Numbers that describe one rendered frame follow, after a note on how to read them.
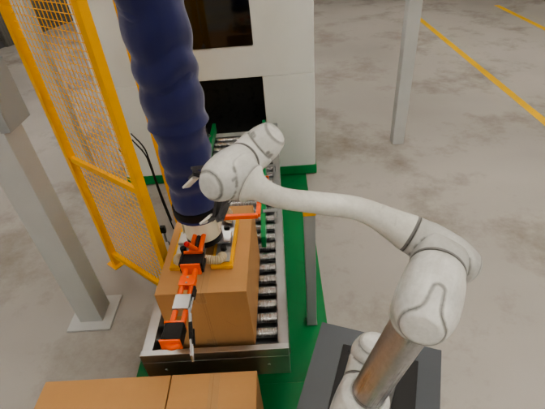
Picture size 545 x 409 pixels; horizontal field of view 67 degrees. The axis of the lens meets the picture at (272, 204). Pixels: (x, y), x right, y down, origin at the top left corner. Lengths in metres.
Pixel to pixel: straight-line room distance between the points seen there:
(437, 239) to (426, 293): 0.18
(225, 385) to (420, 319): 1.26
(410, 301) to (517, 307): 2.31
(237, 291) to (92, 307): 1.49
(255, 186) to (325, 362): 1.00
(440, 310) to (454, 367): 1.87
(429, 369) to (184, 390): 1.05
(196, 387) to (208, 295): 0.44
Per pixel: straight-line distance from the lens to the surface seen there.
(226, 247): 1.94
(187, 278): 1.68
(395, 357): 1.12
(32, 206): 2.57
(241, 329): 1.99
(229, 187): 0.96
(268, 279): 2.36
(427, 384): 1.81
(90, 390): 2.21
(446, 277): 0.96
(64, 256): 2.76
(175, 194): 1.76
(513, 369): 2.89
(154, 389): 2.09
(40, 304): 3.54
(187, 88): 1.51
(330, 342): 1.85
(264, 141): 1.07
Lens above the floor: 2.28
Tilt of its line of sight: 37 degrees down
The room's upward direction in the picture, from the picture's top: 5 degrees counter-clockwise
